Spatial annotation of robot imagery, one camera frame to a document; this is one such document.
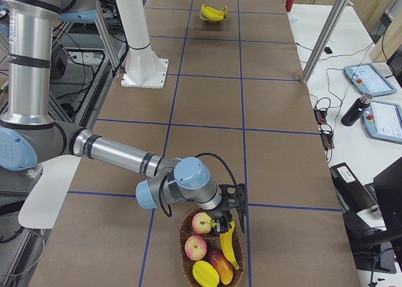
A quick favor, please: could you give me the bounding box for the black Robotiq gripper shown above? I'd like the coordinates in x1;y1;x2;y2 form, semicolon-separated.
207;194;233;234

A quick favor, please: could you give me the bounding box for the wicker basket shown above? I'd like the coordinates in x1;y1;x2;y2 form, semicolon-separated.
179;208;244;286

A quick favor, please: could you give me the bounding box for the grey square plate orange rim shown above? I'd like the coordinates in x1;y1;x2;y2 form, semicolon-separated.
200;4;228;23

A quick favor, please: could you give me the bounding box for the red apple upper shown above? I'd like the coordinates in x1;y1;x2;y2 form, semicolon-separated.
192;212;212;235

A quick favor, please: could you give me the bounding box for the red apple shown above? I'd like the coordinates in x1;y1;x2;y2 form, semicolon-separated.
185;236;207;261
192;212;212;235

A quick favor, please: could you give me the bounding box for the red apple lower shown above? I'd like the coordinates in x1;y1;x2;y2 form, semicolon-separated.
185;236;207;261

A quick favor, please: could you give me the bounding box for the red yellow mango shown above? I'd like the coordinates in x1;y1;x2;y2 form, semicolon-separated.
207;248;234;285

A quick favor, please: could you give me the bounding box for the black printer box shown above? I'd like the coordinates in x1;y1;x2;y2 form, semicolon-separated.
329;163;383;231

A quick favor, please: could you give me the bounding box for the far teach pendant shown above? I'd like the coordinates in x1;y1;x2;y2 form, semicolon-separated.
344;63;396;97

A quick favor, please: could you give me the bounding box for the teach pendant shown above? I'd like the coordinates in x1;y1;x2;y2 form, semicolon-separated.
362;100;401;144
344;63;396;97

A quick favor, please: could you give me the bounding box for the black water bottle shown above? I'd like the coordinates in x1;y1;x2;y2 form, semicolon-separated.
341;93;373;127

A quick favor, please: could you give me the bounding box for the black monitor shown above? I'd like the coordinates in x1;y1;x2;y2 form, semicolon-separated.
351;156;402;253

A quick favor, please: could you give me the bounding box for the near teach pendant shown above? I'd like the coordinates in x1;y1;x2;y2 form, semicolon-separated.
362;100;401;144

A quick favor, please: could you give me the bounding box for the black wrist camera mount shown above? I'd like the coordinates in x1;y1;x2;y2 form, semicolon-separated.
219;183;247;234

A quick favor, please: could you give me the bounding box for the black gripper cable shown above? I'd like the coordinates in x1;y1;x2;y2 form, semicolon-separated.
158;152;239;219

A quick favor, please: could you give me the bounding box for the aluminium frame post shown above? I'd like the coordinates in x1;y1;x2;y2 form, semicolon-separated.
300;0;349;84

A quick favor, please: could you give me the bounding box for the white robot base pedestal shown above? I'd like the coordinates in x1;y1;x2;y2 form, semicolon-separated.
116;0;169;89

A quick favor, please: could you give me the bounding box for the near black cable hub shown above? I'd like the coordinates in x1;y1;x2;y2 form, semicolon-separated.
320;131;335;151

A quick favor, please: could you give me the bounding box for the black cable hub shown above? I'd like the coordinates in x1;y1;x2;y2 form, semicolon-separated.
320;131;335;151
313;109;327;125

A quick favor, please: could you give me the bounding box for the far black cable hub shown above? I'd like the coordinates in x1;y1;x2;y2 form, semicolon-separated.
313;109;327;125

